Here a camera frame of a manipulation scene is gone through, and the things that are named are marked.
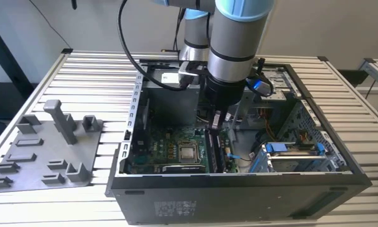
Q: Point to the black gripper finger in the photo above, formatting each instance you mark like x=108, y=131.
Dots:
x=216, y=120

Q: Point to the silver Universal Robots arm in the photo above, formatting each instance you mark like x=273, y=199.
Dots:
x=236, y=35

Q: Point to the grey metal drive cage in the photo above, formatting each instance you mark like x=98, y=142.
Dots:
x=246, y=113

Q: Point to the CPU socket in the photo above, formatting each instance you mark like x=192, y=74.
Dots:
x=189, y=143

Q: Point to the silver CPU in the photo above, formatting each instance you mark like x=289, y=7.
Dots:
x=189, y=154

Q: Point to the grey power supply unit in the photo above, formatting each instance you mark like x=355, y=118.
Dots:
x=166, y=106

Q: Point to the green motherboard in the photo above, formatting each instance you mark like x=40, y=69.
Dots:
x=158, y=139

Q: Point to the hard disk in blue carrier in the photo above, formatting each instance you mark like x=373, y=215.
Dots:
x=276, y=147

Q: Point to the black graphics card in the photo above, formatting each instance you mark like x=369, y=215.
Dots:
x=182, y=168

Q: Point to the black PC case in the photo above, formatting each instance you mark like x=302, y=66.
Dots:
x=224, y=198

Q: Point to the black box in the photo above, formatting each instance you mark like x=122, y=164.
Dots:
x=353, y=78

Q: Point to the grey plastic parts rack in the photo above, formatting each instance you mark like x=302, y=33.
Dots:
x=46, y=151

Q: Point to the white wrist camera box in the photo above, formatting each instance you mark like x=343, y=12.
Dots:
x=189, y=71

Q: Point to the black desk frame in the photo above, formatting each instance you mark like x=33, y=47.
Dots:
x=21, y=99

